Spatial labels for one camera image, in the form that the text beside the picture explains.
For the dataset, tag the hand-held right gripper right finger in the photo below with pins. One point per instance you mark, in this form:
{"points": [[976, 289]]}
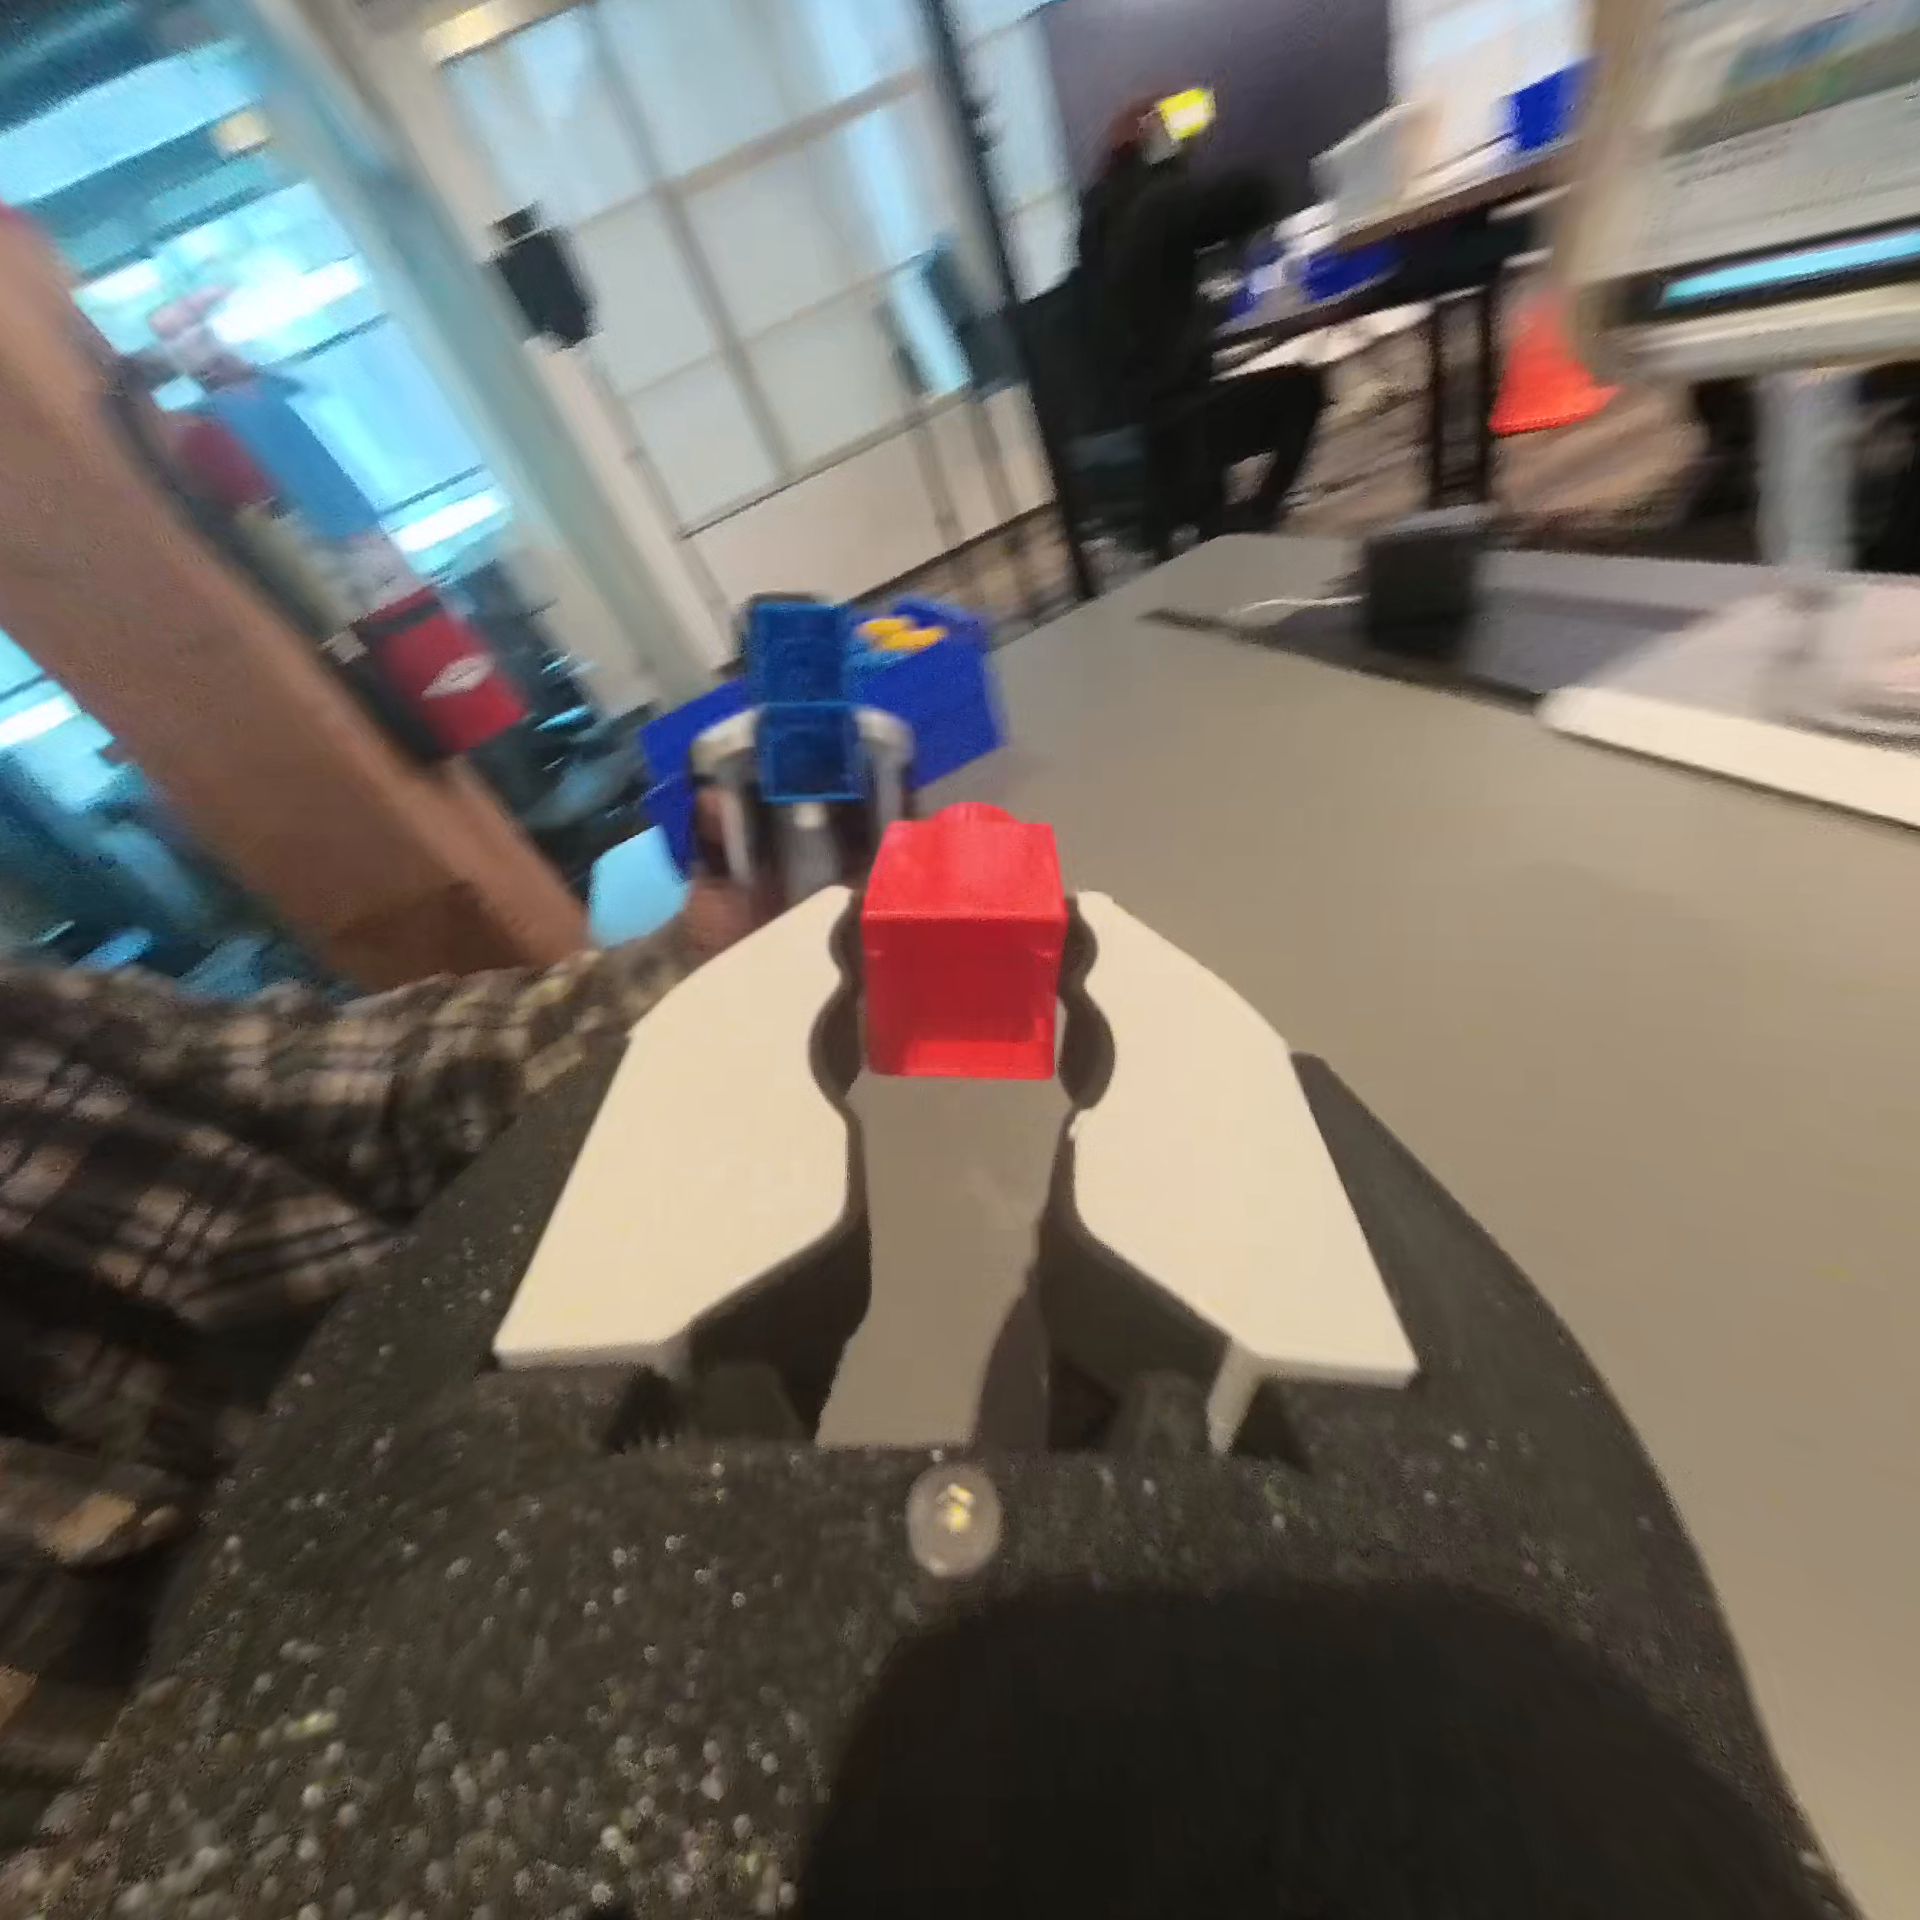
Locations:
{"points": [[1244, 1201]]}

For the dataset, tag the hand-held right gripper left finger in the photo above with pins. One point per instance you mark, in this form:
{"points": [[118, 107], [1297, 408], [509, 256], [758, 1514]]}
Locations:
{"points": [[674, 1185]]}

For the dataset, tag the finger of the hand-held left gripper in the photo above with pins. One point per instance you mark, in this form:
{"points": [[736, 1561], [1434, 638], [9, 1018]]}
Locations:
{"points": [[732, 795], [886, 772]]}

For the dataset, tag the blue plastic bin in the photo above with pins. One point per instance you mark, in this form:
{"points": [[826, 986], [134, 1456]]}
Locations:
{"points": [[945, 705]]}

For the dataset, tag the blue two-stud mega block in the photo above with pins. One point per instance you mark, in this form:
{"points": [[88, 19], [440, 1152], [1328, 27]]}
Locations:
{"points": [[797, 645]]}

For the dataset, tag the red one-stud mega block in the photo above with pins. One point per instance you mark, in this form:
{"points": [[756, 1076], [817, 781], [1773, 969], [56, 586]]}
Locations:
{"points": [[960, 961]]}

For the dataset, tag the person's left forearm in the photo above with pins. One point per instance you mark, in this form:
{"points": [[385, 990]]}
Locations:
{"points": [[300, 1078]]}

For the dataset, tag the pile of assorted blocks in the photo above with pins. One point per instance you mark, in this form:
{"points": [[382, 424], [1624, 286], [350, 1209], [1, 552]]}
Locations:
{"points": [[901, 634]]}

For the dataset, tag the person's left hand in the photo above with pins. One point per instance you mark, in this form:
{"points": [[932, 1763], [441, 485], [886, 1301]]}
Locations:
{"points": [[721, 922]]}

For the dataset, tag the red fire extinguisher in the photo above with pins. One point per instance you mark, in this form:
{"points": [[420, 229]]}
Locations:
{"points": [[450, 674]]}

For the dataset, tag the black light panel on stand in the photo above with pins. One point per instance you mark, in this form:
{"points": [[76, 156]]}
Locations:
{"points": [[542, 283]]}

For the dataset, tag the grey power adapter box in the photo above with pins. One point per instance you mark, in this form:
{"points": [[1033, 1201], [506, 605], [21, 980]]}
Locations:
{"points": [[1425, 586]]}

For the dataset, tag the black floor stand pole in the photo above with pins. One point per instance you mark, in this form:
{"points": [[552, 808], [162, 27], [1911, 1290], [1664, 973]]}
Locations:
{"points": [[990, 181]]}

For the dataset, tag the person's plaid-shirted torso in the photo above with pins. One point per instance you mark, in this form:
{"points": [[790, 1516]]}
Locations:
{"points": [[89, 1470]]}

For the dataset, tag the small blue storage bin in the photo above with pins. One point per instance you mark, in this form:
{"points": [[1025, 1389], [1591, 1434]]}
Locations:
{"points": [[1552, 106], [1335, 270]]}

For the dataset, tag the white pad on table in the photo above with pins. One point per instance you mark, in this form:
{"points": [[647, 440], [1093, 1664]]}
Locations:
{"points": [[1725, 721]]}

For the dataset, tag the orange traffic cone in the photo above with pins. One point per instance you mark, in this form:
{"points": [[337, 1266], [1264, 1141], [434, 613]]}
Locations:
{"points": [[1552, 381]]}

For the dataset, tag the white cardboard box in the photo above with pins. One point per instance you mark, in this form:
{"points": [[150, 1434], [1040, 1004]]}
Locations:
{"points": [[1396, 158]]}

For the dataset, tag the instruction poster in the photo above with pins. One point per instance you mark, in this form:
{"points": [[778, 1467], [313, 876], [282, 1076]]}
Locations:
{"points": [[1786, 134]]}

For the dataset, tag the wooden post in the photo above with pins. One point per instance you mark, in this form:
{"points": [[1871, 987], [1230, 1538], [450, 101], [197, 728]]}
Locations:
{"points": [[150, 674]]}

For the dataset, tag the large black wall screen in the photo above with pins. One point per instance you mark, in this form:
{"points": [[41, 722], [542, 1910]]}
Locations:
{"points": [[1277, 59]]}

